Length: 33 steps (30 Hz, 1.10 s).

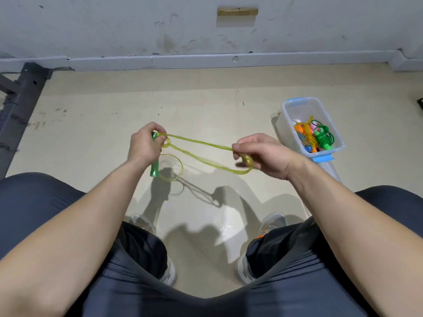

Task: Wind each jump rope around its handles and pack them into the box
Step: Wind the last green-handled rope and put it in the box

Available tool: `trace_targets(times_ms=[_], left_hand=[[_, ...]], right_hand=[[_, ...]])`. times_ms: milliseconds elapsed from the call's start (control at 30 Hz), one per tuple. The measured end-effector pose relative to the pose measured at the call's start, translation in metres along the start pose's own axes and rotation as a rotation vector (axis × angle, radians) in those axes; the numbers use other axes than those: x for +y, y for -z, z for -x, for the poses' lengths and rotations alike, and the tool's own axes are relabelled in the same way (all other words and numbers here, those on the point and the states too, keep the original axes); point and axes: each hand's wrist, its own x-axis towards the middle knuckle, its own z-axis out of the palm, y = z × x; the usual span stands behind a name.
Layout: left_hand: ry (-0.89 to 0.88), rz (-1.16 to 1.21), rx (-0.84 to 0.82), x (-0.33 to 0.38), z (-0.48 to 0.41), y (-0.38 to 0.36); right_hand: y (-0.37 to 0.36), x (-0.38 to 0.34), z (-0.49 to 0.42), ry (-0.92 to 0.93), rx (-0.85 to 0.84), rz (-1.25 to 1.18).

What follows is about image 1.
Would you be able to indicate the person's left hand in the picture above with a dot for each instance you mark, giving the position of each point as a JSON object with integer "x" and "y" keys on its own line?
{"x": 144, "y": 147}

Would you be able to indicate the person's right hand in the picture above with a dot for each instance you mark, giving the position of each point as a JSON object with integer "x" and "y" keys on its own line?
{"x": 274, "y": 156}

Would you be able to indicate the clear storage box blue latches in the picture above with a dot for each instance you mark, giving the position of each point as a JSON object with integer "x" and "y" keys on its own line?
{"x": 291, "y": 110}

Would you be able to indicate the person's left forearm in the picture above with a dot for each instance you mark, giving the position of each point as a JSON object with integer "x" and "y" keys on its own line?
{"x": 59, "y": 241}

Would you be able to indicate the person's right forearm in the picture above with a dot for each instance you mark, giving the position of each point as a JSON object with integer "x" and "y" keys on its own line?
{"x": 363, "y": 241}

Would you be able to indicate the clear plastic box lid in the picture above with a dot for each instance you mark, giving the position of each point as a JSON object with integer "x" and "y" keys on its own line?
{"x": 327, "y": 169}

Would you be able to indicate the grey right shoe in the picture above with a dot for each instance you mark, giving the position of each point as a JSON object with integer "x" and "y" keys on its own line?
{"x": 271, "y": 224}

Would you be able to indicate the grey shoe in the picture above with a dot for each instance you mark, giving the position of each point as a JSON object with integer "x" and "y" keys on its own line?
{"x": 142, "y": 222}
{"x": 271, "y": 224}

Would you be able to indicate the grey left shoe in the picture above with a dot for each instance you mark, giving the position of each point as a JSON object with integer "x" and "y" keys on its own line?
{"x": 142, "y": 222}

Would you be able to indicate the black shorts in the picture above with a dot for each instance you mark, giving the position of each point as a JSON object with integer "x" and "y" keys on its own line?
{"x": 33, "y": 201}

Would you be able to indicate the black metal rack frame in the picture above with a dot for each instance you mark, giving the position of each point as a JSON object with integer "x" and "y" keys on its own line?
{"x": 18, "y": 102}

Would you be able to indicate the small wooden wall block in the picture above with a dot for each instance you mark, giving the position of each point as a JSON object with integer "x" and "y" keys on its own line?
{"x": 238, "y": 11}

